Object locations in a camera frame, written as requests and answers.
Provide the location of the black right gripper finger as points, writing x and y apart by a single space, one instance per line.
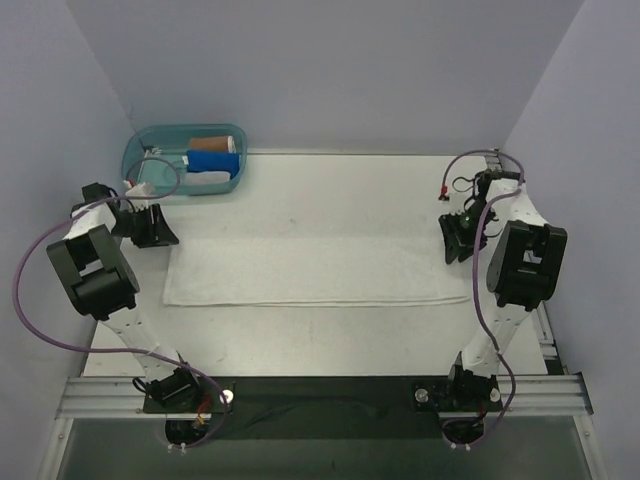
464 247
449 229

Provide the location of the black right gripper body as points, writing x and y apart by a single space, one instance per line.
461 230

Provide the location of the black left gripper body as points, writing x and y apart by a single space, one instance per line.
148 225

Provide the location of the white terry towel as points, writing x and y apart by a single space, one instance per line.
305 272

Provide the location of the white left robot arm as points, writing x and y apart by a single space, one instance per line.
100 282

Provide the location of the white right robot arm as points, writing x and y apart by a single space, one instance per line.
516 258

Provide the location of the white rolled towel in bin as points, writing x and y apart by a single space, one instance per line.
207 177

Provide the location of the teal plastic bin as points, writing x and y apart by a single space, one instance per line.
157 155

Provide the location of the blue rolled towel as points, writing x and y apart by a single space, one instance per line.
199 161

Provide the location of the brown rolled towel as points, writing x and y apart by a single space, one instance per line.
224 143

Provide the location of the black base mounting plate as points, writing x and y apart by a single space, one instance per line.
331 408

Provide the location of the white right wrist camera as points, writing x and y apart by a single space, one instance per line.
453 203

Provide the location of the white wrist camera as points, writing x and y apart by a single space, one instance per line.
453 203
139 195

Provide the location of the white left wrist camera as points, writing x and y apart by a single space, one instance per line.
139 195

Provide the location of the aluminium front rail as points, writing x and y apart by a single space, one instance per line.
527 395

